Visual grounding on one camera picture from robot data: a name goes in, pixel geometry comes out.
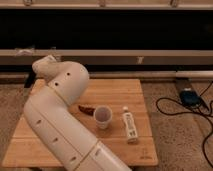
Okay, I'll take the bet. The white plastic bottle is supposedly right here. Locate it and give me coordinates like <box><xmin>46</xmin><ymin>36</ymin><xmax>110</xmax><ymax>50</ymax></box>
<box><xmin>122</xmin><ymin>106</ymin><xmax>138</xmax><ymax>143</ymax></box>

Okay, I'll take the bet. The blue power adapter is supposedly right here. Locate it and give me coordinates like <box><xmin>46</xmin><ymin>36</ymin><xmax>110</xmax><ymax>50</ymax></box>
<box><xmin>179</xmin><ymin>89</ymin><xmax>200</xmax><ymax>107</ymax></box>

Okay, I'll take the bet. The brown chip bag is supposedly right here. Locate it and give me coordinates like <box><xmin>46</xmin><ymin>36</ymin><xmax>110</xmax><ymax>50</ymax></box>
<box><xmin>78</xmin><ymin>105</ymin><xmax>95</xmax><ymax>116</ymax></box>

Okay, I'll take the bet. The metal rail frame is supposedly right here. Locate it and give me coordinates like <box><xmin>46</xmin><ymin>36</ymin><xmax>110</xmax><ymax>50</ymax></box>
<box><xmin>0</xmin><ymin>49</ymin><xmax>213</xmax><ymax>65</ymax></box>

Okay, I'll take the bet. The white paper cup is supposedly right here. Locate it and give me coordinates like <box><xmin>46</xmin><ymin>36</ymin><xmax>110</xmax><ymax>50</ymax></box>
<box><xmin>93</xmin><ymin>106</ymin><xmax>113</xmax><ymax>129</ymax></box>

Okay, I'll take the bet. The black cable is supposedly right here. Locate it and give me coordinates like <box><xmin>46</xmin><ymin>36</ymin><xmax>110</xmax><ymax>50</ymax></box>
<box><xmin>155</xmin><ymin>81</ymin><xmax>213</xmax><ymax>168</ymax></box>

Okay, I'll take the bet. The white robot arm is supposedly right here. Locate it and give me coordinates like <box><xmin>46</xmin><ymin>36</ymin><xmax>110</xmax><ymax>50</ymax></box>
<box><xmin>24</xmin><ymin>55</ymin><xmax>131</xmax><ymax>171</ymax></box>

